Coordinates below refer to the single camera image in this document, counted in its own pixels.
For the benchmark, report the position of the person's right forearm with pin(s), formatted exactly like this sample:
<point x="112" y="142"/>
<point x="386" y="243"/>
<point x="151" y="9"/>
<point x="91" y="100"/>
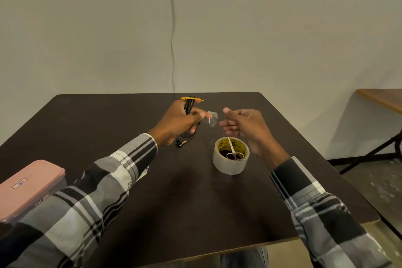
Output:
<point x="317" y="208"/>

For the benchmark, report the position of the person's left hand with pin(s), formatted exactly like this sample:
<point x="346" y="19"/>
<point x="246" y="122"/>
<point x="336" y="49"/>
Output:
<point x="171" y="123"/>

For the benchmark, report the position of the pink lidded box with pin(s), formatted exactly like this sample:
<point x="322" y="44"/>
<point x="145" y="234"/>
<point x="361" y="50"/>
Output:
<point x="26" y="184"/>

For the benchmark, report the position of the clear tape piece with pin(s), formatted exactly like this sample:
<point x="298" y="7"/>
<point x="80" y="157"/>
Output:
<point x="213" y="118"/>

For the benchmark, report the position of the small silver scissors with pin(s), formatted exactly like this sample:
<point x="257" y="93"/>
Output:
<point x="233" y="154"/>

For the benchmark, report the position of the person's right hand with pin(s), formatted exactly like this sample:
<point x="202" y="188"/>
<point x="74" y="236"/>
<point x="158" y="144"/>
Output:
<point x="251" y="126"/>

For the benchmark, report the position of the person's left forearm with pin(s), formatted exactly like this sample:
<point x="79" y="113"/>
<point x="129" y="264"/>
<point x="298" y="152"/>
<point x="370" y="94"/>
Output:
<point x="88" y="195"/>

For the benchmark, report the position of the person's right thumb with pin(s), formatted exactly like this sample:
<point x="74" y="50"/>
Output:
<point x="227" y="111"/>

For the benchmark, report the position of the wooden table with black legs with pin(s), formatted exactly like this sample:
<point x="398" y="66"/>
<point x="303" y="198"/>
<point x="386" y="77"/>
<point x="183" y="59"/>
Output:
<point x="381" y="96"/>

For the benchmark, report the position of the person's legs in jeans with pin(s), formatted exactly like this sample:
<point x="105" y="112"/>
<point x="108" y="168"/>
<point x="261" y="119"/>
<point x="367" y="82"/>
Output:
<point x="245" y="258"/>

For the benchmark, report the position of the clear packing tape roll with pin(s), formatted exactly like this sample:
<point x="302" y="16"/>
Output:
<point x="231" y="165"/>

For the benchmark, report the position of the person's left thumb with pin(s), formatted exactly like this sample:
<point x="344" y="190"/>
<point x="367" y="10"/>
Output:
<point x="201" y="117"/>

